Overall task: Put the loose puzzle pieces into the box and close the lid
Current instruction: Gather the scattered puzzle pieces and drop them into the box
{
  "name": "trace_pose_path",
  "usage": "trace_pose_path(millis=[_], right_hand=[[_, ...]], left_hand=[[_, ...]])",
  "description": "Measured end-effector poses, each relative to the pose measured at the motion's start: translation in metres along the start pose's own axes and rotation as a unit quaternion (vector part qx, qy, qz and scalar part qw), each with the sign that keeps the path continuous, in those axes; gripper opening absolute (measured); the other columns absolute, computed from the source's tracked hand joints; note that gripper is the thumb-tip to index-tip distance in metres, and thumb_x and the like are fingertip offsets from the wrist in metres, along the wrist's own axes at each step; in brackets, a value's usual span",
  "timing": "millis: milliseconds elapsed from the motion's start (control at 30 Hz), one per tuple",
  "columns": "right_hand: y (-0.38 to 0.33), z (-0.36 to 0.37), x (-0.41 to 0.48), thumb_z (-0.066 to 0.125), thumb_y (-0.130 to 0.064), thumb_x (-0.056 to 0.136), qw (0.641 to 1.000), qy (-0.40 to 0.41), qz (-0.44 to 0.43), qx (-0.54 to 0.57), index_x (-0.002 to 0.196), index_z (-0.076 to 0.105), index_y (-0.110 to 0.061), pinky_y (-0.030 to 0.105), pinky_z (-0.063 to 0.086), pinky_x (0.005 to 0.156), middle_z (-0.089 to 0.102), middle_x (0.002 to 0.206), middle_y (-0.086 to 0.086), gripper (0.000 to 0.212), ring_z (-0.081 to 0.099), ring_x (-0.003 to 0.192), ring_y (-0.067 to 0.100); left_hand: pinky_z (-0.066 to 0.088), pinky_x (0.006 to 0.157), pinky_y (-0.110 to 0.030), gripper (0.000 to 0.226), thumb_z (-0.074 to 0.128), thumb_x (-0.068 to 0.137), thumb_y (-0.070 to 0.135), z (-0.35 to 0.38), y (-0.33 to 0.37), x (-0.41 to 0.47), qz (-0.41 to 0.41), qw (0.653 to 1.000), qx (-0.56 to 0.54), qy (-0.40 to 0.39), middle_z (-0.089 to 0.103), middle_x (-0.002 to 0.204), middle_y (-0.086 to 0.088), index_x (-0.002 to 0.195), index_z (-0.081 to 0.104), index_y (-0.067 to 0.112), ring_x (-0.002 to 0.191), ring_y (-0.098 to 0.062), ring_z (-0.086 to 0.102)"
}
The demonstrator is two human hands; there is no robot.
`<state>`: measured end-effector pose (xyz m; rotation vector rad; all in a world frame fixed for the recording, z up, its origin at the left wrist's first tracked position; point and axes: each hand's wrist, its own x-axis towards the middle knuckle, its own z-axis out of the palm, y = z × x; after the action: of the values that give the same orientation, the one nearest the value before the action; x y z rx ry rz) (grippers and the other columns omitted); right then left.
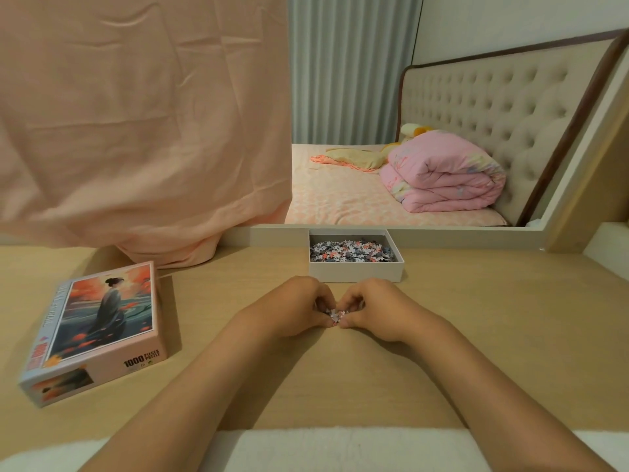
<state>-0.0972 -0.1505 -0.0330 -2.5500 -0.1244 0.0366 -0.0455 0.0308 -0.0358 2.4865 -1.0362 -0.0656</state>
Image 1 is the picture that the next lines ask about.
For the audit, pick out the pile of loose puzzle pieces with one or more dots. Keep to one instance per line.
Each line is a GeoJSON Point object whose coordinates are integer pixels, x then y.
{"type": "Point", "coordinates": [351, 251]}

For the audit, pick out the person's left hand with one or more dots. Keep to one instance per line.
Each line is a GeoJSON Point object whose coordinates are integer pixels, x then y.
{"type": "Point", "coordinates": [290, 307]}

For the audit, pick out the grey pleated curtain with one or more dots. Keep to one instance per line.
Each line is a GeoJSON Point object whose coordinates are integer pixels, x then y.
{"type": "Point", "coordinates": [351, 68]}

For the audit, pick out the white puzzle box tray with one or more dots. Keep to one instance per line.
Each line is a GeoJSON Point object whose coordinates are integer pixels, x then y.
{"type": "Point", "coordinates": [354, 270]}

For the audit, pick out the person's right thumb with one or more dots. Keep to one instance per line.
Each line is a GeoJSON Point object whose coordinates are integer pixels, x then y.
{"type": "Point", "coordinates": [350, 321]}

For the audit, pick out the beige tufted headboard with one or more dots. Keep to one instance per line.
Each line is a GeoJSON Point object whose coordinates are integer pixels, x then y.
{"type": "Point", "coordinates": [511, 122]}

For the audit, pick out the pink patterned mattress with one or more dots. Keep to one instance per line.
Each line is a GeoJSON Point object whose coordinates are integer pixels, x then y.
{"type": "Point", "coordinates": [344, 196]}

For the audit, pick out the white and yellow plush toy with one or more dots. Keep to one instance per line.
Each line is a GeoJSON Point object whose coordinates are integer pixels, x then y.
{"type": "Point", "coordinates": [415, 130]}

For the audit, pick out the person's right forearm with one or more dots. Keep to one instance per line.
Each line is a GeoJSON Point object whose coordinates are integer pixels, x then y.
{"type": "Point", "coordinates": [491, 388]}

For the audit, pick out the folded pink quilt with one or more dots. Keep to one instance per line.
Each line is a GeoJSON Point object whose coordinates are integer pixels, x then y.
{"type": "Point", "coordinates": [442, 174]}

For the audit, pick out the joined jigsaw puzzle pieces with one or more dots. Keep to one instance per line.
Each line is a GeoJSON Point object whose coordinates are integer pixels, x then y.
{"type": "Point", "coordinates": [335, 317]}

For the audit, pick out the person's right hand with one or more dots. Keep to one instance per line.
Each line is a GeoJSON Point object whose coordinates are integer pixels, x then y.
{"type": "Point", "coordinates": [381, 309]}

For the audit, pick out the peach fabric sheet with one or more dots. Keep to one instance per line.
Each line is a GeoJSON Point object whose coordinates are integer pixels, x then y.
{"type": "Point", "coordinates": [137, 117]}

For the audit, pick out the person's left thumb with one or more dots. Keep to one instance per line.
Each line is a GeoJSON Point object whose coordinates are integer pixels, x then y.
{"type": "Point", "coordinates": [322, 320]}

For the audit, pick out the pink illustrated puzzle box lid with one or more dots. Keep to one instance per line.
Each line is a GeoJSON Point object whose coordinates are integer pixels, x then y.
{"type": "Point", "coordinates": [98, 329]}

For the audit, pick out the person's left forearm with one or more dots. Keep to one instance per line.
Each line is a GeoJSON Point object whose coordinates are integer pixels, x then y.
{"type": "Point", "coordinates": [182, 393]}

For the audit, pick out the yellow crumpled blanket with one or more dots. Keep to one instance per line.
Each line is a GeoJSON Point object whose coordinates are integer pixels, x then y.
{"type": "Point", "coordinates": [356, 157]}

